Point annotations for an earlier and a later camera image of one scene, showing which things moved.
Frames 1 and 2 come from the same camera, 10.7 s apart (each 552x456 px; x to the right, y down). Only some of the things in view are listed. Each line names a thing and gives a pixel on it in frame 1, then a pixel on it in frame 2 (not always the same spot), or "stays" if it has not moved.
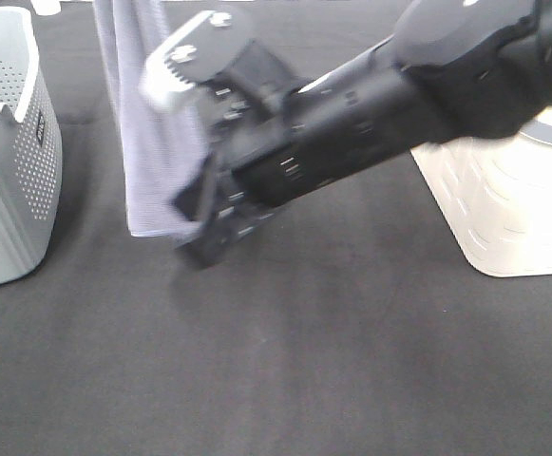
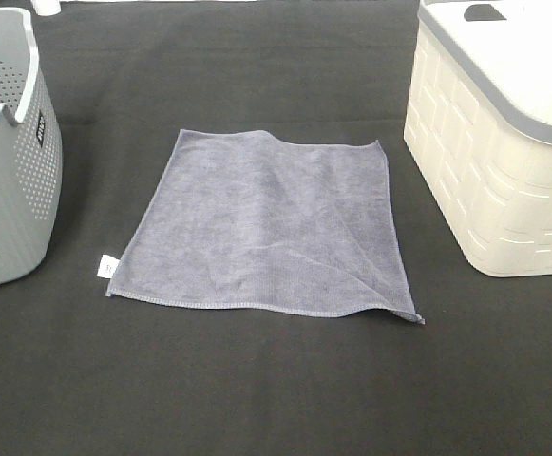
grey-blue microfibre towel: (162, 143) to (245, 218)
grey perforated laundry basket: (17, 162) stays
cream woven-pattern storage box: (512, 201) stays
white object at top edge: (47, 7) stays
